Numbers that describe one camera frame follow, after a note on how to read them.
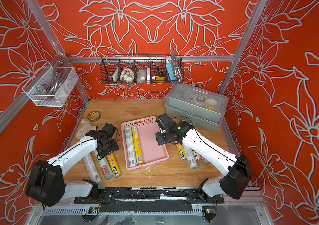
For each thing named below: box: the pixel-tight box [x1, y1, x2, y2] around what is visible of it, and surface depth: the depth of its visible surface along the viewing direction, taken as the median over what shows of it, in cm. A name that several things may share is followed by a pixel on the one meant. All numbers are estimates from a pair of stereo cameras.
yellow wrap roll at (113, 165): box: [105, 152, 122, 178], surface depth 83 cm
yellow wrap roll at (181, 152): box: [175, 142, 188, 161], surface depth 87 cm
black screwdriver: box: [147, 54, 165, 77], surface depth 97 cm
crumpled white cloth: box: [75, 120, 97, 139], surface depth 102 cm
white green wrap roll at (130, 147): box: [124, 126, 137, 168], surface depth 89 cm
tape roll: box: [87, 110, 101, 122], surface depth 111 cm
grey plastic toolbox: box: [164, 83, 229, 132], surface depth 94 cm
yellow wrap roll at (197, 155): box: [191, 149, 202, 161], surface depth 85 cm
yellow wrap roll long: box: [131, 125, 144, 166], surface depth 90 cm
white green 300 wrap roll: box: [82, 152, 103, 189], surface depth 80 cm
